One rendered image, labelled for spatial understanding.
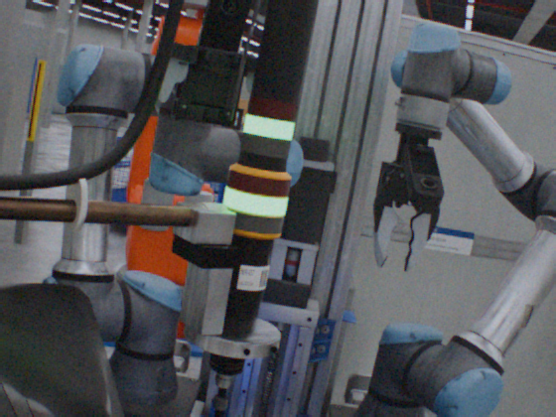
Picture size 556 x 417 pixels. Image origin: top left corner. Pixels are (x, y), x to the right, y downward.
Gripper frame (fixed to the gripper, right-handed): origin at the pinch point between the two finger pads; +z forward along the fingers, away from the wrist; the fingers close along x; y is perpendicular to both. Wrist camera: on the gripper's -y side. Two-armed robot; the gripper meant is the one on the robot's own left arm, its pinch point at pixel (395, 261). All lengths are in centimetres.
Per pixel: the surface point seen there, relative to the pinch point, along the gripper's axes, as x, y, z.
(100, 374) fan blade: 35, -46, 4
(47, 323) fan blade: 40, -46, 1
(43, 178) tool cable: 38, -60, -13
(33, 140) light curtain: 195, 511, 48
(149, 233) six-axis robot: 63, 333, 73
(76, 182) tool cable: 36, -59, -13
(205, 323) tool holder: 27, -54, -4
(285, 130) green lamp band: 24, -52, -18
